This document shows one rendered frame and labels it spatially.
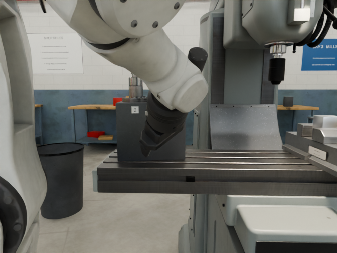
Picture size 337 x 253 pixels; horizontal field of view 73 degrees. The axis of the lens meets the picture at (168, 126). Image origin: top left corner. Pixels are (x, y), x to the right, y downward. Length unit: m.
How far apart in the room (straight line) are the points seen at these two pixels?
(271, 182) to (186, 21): 4.62
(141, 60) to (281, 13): 0.56
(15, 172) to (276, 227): 0.57
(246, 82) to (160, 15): 1.02
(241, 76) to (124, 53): 0.98
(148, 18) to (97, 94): 5.08
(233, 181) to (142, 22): 0.61
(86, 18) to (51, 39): 5.53
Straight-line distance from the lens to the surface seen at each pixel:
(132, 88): 0.76
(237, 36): 0.91
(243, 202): 0.74
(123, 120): 0.73
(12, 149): 0.32
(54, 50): 5.65
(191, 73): 0.32
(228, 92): 1.16
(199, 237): 1.40
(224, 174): 0.71
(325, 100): 5.85
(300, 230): 0.69
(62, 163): 2.26
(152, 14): 0.17
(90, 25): 0.19
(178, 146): 0.75
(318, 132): 0.84
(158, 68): 0.28
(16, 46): 0.41
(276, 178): 0.76
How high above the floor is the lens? 1.16
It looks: 9 degrees down
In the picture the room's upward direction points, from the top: straight up
